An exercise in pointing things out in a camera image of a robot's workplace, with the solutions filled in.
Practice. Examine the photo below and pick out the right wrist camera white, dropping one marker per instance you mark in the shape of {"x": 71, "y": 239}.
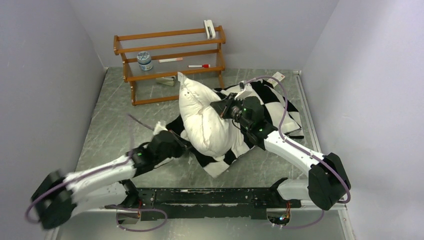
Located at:
{"x": 245, "y": 91}

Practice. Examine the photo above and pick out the green white stapler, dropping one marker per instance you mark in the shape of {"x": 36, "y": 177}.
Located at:
{"x": 168, "y": 80}

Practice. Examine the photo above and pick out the white pillow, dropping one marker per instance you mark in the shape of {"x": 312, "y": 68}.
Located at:
{"x": 209, "y": 134}

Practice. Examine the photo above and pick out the small white green box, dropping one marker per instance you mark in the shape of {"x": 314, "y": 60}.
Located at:
{"x": 277, "y": 78}

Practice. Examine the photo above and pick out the wooden shelf rack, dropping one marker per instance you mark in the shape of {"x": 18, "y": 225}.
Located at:
{"x": 190, "y": 44}

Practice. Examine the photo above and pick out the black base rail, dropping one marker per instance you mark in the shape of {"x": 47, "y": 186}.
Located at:
{"x": 198, "y": 203}

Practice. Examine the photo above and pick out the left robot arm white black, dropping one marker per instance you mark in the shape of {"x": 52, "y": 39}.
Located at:
{"x": 60, "y": 196}

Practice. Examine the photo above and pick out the white marker red cap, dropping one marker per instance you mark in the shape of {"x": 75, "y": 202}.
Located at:
{"x": 202, "y": 66}

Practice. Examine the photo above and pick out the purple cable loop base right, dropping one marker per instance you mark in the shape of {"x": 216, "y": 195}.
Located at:
{"x": 283, "y": 220}

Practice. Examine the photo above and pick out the black white checkered pillowcase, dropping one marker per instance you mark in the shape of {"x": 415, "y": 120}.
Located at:
{"x": 277, "y": 111}

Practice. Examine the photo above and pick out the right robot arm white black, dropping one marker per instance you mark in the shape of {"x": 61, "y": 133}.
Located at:
{"x": 326, "y": 183}

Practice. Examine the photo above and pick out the white marker pink cap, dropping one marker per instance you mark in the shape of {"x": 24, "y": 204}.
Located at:
{"x": 168, "y": 60}

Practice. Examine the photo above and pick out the blue white round jar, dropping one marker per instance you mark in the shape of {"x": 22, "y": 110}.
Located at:
{"x": 144, "y": 61}

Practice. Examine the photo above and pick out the white clip on rack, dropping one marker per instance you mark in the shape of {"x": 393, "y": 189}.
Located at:
{"x": 209, "y": 29}

